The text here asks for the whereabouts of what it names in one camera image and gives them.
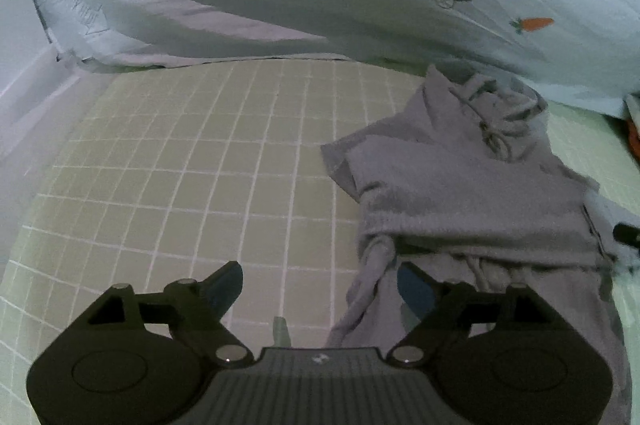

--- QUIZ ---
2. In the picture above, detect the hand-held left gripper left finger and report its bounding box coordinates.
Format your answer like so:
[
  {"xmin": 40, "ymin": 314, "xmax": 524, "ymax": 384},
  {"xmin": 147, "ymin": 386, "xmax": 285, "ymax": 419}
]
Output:
[{"xmin": 65, "ymin": 260, "xmax": 256, "ymax": 367}]

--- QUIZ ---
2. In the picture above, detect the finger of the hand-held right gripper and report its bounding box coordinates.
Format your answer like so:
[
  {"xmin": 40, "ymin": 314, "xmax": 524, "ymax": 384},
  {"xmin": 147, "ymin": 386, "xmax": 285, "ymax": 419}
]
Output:
[{"xmin": 613, "ymin": 223, "xmax": 640, "ymax": 250}]

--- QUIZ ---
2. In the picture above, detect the red and white object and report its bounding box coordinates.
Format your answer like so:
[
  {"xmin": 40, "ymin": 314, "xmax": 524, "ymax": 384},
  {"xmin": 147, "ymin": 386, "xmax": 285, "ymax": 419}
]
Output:
[{"xmin": 624, "ymin": 94, "xmax": 640, "ymax": 158}]

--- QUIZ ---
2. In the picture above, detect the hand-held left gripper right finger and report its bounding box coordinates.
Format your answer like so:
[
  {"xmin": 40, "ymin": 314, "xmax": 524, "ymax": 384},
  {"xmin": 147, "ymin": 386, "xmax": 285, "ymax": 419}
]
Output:
[{"xmin": 386, "ymin": 262, "xmax": 577, "ymax": 367}]

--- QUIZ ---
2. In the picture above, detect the grey zip hoodie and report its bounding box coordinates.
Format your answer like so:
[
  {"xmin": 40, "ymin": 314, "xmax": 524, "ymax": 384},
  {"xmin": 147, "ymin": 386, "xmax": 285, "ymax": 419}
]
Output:
[{"xmin": 320, "ymin": 64, "xmax": 630, "ymax": 425}]

